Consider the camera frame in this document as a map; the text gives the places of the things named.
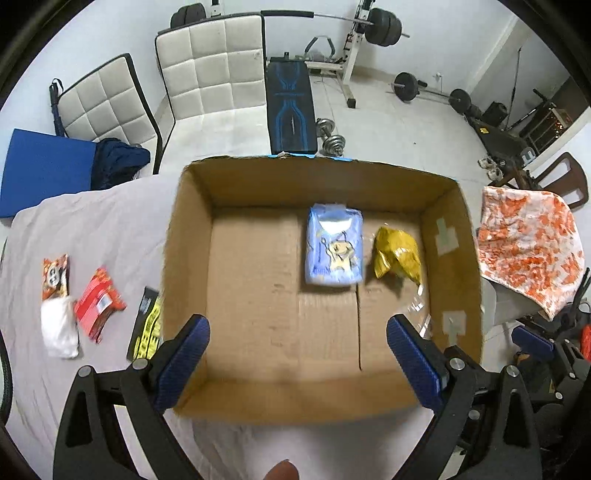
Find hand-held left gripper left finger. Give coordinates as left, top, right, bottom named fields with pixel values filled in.
left=53, top=314, right=212, bottom=480

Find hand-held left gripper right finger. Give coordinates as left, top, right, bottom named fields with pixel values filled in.
left=386, top=315, right=543, bottom=480

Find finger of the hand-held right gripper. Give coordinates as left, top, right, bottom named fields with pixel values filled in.
left=512, top=324, right=572, bottom=370

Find cardboard box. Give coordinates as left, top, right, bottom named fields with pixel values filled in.
left=159, top=154, right=484, bottom=425

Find person's left hand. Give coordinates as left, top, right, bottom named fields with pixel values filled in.
left=267, top=459, right=299, bottom=480

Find black and yellow packet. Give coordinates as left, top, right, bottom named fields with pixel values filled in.
left=127, top=286, right=163, bottom=361

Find clear plastic wrapper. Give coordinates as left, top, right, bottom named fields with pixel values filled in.
left=406, top=286, right=435, bottom=343

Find red snack packet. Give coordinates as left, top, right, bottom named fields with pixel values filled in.
left=74, top=267, right=127, bottom=344

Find orange and white patterned towel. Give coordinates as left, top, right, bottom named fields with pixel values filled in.
left=475, top=186, right=585, bottom=322

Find yellow snack bag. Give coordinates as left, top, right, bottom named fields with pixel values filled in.
left=373, top=226, right=424, bottom=287

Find white plastic packet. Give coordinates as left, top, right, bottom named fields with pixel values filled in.
left=41, top=295, right=82, bottom=360

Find blue tissue pack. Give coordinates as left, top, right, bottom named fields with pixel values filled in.
left=305, top=203, right=365, bottom=288

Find brown panda snack packet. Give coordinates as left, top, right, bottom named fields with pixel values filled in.
left=42, top=254, right=71, bottom=301

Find brown wooden chair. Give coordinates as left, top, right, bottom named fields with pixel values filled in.
left=505, top=152, right=590, bottom=214

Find white shoes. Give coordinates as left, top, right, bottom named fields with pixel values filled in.
left=478, top=156, right=505, bottom=182

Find navy cloth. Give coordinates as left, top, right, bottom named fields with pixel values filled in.
left=91, top=137, right=152, bottom=191

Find black exercise machine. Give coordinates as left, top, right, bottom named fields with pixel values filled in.
left=465, top=100, right=536, bottom=160

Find black metal shelf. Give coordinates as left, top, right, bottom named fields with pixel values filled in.
left=519, top=89, right=574, bottom=154

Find blue foam mat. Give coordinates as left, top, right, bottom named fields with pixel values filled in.
left=0, top=128, right=100, bottom=219

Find small white padded chair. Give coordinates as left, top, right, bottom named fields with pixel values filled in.
left=50, top=53, right=163, bottom=175

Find black and blue weight bench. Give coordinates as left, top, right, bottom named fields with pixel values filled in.
left=265, top=56, right=320, bottom=156

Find short barbell with black plates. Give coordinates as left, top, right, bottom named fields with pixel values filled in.
left=392, top=71, right=472, bottom=114

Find black rod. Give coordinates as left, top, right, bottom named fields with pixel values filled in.
left=49, top=78, right=68, bottom=138

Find large white padded chair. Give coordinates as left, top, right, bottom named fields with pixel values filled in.
left=154, top=11, right=273, bottom=158

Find white barbell rack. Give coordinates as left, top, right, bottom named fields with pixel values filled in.
left=302, top=0, right=377, bottom=110

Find long barbell with black plates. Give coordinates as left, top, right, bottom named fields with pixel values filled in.
left=171, top=4, right=411, bottom=48

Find black cable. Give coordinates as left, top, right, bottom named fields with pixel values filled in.
left=0, top=327, right=16, bottom=422

